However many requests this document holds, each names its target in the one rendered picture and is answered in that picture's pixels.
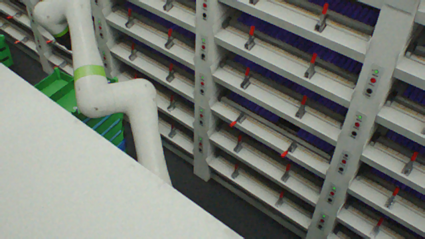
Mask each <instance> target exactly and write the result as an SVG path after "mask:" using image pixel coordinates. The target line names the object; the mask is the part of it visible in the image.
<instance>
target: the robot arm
mask: <svg viewBox="0 0 425 239"><path fill-rule="evenodd" d="M34 18H35V21H36V22H37V23H38V24H39V25H40V26H41V27H42V28H44V29H45V30H46V31H48V32H49V33H50V35H51V36H52V37H53V38H54V39H55V41H54V42H52V43H53V44H54V43H56V42H57V43H58V44H60V45H62V46H65V47H66V49H67V50H71V51H72V60H73V75H74V85H75V91H76V100H77V105H78V109H79V110H80V112H81V113H82V114H84V115H85V116H87V117H89V118H100V117H104V116H108V115H111V114H116V113H123V114H126V115H127V116H128V118H129V121H130V124H131V130H132V133H133V138H134V142H135V149H136V153H137V162H138V163H139V164H140V165H141V166H143V167H144V168H146V169H147V170H149V171H151V172H152V173H153V174H154V175H156V176H157V177H159V178H160V179H161V180H163V181H164V182H166V183H167V184H168V185H169V186H171V187H172V184H171V180H170V176H169V172H168V170H167V166H166V164H165V158H164V155H163V149H162V144H161V137H160V132H159V121H158V114H157V92H156V90H155V88H154V85H153V84H152V83H151V82H150V81H148V80H145V79H142V78H137V79H133V80H128V81H124V82H116V83H111V84H109V83H108V81H107V78H106V73H105V70H104V69H105V68H104V65H103V62H102V58H101V56H100V52H99V50H98V45H97V42H96V35H95V32H94V25H93V20H92V3H91V0H46V1H41V2H40V3H38V4H37V5H36V6H35V8H34Z"/></svg>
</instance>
